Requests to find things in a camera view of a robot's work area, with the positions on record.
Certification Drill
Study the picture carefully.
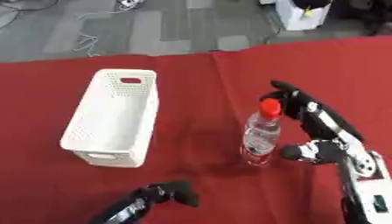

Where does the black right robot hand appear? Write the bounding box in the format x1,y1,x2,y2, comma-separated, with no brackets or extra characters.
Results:
258,80,368,165

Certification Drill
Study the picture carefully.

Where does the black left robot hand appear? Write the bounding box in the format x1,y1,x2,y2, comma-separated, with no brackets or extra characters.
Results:
87,179,201,224

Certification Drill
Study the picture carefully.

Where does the white box on floor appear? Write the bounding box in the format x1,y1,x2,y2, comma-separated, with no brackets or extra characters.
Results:
274,0,334,32

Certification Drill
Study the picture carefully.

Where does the clear red-capped water bottle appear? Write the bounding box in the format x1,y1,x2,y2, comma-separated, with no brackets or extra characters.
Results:
239,97,284,168

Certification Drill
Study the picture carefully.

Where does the white perforated plastic basket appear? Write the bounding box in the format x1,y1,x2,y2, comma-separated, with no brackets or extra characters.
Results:
58,68,161,169

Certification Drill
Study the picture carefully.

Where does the white cable on floor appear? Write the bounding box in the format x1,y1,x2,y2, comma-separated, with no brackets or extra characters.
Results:
72,0,147,58

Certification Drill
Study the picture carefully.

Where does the black cable on floor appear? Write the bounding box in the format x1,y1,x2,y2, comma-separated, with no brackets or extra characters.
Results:
0,0,60,30

